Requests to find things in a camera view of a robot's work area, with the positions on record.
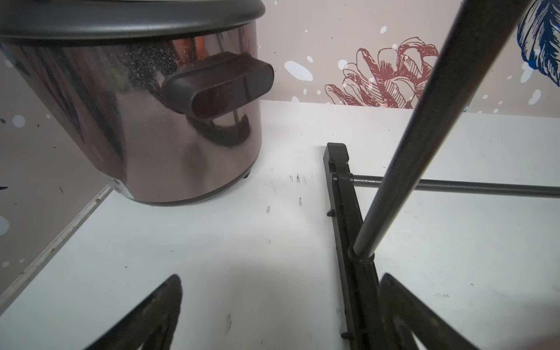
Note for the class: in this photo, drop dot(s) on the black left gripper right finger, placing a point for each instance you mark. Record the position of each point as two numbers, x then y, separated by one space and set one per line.
407 320

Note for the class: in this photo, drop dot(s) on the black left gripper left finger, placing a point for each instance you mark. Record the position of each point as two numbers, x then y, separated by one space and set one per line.
151 324

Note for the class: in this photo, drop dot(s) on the stainless steel rice cooker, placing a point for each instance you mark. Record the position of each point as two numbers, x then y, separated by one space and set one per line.
163 97

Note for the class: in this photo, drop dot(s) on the black clothes rack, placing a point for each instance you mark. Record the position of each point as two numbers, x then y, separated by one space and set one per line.
437 85

